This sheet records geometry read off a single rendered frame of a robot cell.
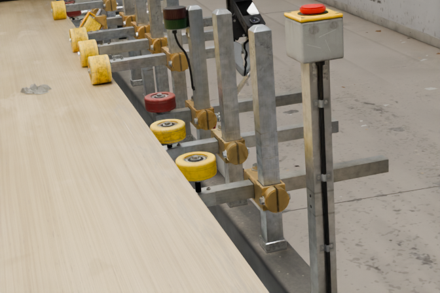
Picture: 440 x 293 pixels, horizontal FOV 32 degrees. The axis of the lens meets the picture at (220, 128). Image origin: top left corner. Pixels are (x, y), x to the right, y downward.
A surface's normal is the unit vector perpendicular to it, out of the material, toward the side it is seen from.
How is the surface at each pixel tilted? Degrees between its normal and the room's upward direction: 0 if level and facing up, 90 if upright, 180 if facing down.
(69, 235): 0
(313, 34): 90
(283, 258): 0
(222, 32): 90
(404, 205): 0
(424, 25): 90
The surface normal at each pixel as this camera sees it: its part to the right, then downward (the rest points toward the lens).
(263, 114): 0.29, 0.28
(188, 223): -0.07, -0.95
